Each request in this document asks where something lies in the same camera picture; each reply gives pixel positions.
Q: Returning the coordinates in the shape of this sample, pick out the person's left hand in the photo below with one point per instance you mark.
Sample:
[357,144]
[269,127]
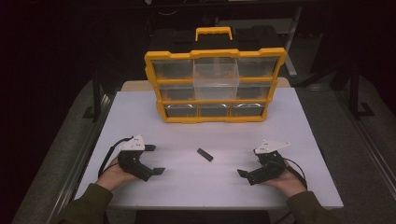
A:
[112,175]

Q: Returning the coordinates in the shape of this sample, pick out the set of closed clear drawers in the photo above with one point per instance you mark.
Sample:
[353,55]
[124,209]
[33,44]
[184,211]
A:
[174,69]

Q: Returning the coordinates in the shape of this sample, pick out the yellow and black organizer cabinet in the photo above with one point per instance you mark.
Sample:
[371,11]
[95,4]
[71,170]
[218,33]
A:
[214,53]

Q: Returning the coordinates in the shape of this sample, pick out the clear plastic drawer box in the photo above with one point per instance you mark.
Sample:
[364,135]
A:
[215,82]

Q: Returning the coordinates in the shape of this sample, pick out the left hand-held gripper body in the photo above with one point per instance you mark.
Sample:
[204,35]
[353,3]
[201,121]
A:
[132,145]

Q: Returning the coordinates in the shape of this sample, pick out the aluminium rail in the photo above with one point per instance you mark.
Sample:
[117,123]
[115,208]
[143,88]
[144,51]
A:
[370,149]
[82,155]

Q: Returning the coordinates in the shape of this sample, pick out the grey metal table leg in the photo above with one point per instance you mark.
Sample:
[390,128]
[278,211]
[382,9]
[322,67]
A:
[292,46]

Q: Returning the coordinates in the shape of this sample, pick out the small black rectangular block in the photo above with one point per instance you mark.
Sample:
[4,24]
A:
[205,154]

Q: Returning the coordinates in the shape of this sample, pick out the black metal stand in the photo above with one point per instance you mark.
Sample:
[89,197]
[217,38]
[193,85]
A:
[97,99]
[355,93]

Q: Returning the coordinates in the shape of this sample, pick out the person's right hand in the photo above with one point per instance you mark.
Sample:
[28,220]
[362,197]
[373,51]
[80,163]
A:
[288,183]

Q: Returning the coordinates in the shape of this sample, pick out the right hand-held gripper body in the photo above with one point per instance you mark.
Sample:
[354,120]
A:
[271,161]

